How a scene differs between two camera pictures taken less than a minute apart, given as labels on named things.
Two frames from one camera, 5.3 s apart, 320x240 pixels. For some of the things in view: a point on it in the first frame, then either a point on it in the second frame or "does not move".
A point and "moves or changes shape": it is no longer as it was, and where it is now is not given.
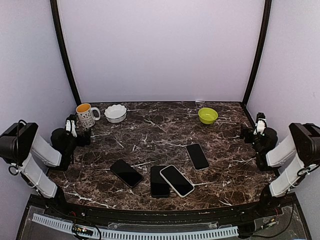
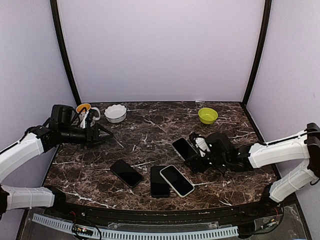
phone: x=197 y=156 moves or changes shape
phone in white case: x=181 y=186 does not move
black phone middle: x=159 y=187 does not move
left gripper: x=82 y=143 to x=93 y=137
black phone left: x=126 y=173 does not move
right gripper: x=243 y=133 to x=195 y=162
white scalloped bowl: x=115 y=113 does not move
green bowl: x=207 y=115 does not move
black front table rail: x=164 y=217 does not move
